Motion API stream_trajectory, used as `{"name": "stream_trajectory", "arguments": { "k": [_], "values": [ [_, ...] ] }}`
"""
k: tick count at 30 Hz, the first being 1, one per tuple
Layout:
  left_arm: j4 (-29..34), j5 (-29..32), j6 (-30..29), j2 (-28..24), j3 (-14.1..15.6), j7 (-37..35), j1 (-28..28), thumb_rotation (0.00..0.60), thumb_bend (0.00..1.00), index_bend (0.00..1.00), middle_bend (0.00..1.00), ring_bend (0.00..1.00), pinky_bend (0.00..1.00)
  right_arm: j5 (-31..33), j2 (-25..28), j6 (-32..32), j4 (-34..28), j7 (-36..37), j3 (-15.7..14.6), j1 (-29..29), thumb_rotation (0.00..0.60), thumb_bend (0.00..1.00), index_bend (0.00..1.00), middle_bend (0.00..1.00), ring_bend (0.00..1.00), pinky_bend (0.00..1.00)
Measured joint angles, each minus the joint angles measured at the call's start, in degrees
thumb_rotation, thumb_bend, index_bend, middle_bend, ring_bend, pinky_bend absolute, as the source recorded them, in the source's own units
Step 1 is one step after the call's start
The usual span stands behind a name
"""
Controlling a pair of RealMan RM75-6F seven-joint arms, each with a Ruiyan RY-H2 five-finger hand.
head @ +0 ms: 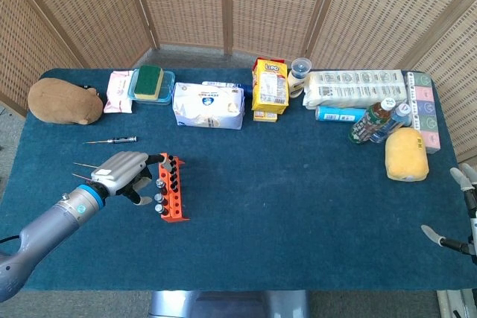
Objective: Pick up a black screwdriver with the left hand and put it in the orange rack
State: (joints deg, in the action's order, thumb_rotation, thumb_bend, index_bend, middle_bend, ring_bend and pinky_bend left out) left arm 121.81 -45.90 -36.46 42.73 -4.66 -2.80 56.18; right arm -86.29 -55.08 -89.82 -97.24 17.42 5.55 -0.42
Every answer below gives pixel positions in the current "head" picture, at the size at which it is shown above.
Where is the yellow biscuit bag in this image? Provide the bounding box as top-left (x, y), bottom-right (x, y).
top-left (251, 57), bottom-right (290, 115)

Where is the clear plastic food container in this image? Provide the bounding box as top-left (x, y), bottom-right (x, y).
top-left (127, 68), bottom-right (176, 106)

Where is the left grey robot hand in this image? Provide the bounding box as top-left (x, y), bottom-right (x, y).
top-left (91, 151), bottom-right (177, 206)

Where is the white blue tissue pack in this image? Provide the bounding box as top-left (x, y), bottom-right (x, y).
top-left (171, 82), bottom-right (245, 131)

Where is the pink wet wipes pack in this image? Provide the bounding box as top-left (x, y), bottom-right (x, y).
top-left (103, 70), bottom-right (135, 115)

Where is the green tea bottle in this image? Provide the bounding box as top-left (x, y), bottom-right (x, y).
top-left (348, 97), bottom-right (397, 145)

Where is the multicolour tissue pack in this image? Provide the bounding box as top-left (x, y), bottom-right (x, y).
top-left (404, 71), bottom-right (443, 154)

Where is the small yellow box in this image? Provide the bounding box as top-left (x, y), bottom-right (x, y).
top-left (253, 109), bottom-right (279, 123)

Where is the blue label drink bottle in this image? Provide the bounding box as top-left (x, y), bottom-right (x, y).
top-left (368, 103), bottom-right (413, 144)

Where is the blue cylindrical can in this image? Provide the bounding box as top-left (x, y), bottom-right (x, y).
top-left (315, 105), bottom-right (368, 124)

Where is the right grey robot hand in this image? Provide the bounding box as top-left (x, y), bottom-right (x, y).
top-left (420, 163), bottom-right (477, 265)

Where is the yellow bread plush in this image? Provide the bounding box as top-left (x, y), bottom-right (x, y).
top-left (385, 127), bottom-right (429, 182)

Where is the orange tube rack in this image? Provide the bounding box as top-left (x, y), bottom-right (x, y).
top-left (157, 152), bottom-right (190, 223)

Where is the white paper towel pack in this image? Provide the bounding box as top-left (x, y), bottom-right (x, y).
top-left (302, 69), bottom-right (408, 110)

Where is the green yellow sponge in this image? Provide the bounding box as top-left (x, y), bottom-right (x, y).
top-left (133, 65), bottom-right (165, 101)

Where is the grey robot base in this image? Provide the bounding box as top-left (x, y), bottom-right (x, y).
top-left (148, 290), bottom-right (310, 318)

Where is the grey metal frame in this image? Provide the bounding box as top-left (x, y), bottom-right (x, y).
top-left (435, 288), bottom-right (477, 318)

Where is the brown capybara plush toy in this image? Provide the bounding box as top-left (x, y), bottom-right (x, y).
top-left (27, 77), bottom-right (104, 126)

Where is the blue felt table cover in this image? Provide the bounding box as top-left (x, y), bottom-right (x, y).
top-left (0, 68), bottom-right (474, 293)

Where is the mayonnaise squeeze bottle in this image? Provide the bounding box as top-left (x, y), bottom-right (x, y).
top-left (287, 57), bottom-right (312, 99)

